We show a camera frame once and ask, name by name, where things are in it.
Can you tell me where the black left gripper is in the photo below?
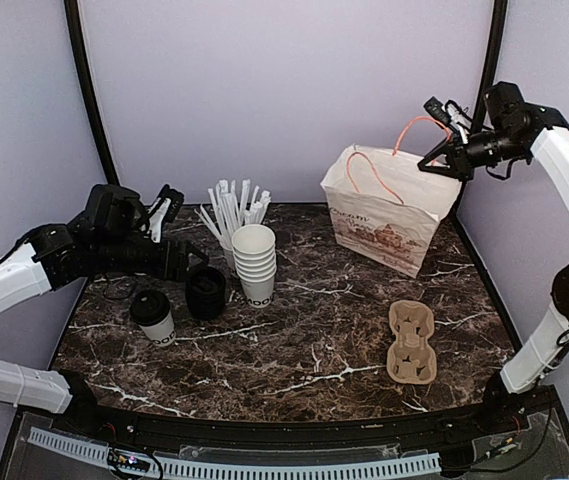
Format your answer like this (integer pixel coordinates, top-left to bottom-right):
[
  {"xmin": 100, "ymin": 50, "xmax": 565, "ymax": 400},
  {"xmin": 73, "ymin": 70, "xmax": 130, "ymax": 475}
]
[{"xmin": 95, "ymin": 235, "xmax": 209, "ymax": 282}]

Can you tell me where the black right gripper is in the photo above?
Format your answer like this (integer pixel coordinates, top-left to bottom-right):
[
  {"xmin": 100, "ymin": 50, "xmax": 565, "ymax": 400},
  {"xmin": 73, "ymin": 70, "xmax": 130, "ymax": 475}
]
[{"xmin": 418, "ymin": 126, "xmax": 527, "ymax": 181}]

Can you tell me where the stack of black cup lids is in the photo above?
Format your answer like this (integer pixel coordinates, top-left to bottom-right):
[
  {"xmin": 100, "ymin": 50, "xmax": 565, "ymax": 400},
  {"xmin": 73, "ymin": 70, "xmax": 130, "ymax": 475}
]
[{"xmin": 185, "ymin": 267, "xmax": 226, "ymax": 320}]

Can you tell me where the stack of white paper cups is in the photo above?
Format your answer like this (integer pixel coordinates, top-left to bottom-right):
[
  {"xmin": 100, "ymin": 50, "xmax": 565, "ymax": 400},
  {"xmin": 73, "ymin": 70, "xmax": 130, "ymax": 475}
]
[{"xmin": 232, "ymin": 224, "xmax": 277, "ymax": 309}]

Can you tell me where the single black cup lid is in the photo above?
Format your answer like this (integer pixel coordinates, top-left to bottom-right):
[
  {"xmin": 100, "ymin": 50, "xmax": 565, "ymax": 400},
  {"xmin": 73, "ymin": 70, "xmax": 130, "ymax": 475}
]
[{"xmin": 129, "ymin": 290, "xmax": 171, "ymax": 327}]

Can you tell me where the printed paper takeout bag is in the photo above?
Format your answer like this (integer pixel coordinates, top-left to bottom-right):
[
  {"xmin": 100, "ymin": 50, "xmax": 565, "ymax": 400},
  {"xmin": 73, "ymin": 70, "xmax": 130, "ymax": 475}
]
[{"xmin": 320, "ymin": 137, "xmax": 462, "ymax": 278}]

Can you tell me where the brown cardboard cup carrier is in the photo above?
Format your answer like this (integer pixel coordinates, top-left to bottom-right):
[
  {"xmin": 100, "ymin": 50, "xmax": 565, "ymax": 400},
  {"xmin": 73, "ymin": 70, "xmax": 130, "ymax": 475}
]
[{"xmin": 386, "ymin": 300, "xmax": 437, "ymax": 385}]

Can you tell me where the single white paper cup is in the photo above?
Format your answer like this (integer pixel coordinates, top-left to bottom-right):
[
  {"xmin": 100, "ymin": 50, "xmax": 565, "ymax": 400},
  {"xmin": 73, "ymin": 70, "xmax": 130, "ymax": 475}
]
[{"xmin": 140, "ymin": 313, "xmax": 176, "ymax": 348}]

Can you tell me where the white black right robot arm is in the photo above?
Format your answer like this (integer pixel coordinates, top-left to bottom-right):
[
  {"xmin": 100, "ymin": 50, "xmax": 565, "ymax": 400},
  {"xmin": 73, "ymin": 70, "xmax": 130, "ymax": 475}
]
[{"xmin": 418, "ymin": 92, "xmax": 569, "ymax": 434}]

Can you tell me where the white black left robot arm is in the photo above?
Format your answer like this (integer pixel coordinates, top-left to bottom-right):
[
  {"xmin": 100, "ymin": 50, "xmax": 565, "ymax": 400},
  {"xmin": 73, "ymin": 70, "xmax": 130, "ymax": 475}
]
[{"xmin": 0, "ymin": 224, "xmax": 208, "ymax": 436}]

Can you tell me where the white cup holding straws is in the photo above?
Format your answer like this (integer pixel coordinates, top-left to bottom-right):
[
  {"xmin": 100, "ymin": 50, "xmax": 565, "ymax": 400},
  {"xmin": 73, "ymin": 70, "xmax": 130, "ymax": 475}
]
[{"xmin": 220, "ymin": 237, "xmax": 235, "ymax": 272}]

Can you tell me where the bundle of wrapped white straws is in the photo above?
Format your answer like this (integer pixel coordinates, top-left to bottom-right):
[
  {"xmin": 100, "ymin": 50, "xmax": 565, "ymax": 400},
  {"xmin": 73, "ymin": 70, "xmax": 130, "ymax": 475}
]
[{"xmin": 195, "ymin": 179, "xmax": 272, "ymax": 250}]

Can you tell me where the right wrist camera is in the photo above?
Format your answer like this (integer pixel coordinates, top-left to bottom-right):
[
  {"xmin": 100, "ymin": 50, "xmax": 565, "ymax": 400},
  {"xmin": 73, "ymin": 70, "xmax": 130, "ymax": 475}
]
[{"xmin": 484, "ymin": 81, "xmax": 531, "ymax": 131}]

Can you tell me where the black right corner post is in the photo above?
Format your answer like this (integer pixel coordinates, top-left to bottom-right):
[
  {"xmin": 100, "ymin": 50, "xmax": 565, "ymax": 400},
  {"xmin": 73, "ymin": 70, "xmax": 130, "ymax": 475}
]
[{"xmin": 453, "ymin": 0, "xmax": 510, "ymax": 216}]

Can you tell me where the black corner post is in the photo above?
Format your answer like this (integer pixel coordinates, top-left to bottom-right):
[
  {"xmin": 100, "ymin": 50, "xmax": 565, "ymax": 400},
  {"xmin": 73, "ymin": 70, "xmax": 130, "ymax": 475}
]
[
  {"xmin": 63, "ymin": 0, "xmax": 120, "ymax": 185},
  {"xmin": 453, "ymin": 0, "xmax": 510, "ymax": 216}
]

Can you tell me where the black front table rail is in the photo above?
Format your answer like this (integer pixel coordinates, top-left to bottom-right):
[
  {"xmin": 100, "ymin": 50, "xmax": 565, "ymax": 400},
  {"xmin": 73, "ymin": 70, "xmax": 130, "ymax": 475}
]
[{"xmin": 53, "ymin": 386, "xmax": 558, "ymax": 451}]

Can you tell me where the black left corner post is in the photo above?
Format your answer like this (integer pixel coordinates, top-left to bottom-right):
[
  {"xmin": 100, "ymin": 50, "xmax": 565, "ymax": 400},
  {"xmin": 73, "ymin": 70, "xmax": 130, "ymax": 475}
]
[{"xmin": 63, "ymin": 0, "xmax": 120, "ymax": 185}]

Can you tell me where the grey slotted cable duct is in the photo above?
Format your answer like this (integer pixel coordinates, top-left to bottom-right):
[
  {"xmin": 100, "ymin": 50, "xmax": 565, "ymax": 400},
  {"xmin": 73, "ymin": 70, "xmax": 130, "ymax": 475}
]
[{"xmin": 27, "ymin": 427, "xmax": 442, "ymax": 479}]

